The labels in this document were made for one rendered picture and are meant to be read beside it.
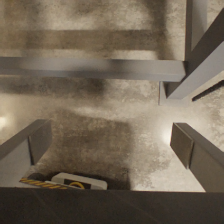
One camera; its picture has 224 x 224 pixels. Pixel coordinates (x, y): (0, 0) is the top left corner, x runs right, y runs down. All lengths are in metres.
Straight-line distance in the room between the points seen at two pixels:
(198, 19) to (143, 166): 0.69
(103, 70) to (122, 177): 0.57
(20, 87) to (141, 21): 0.84
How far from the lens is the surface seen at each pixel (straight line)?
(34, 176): 0.93
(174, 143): 0.17
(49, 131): 0.17
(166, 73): 0.60
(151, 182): 0.93
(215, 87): 0.67
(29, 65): 0.73
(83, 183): 0.82
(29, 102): 1.10
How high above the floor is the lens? 0.89
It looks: 79 degrees down
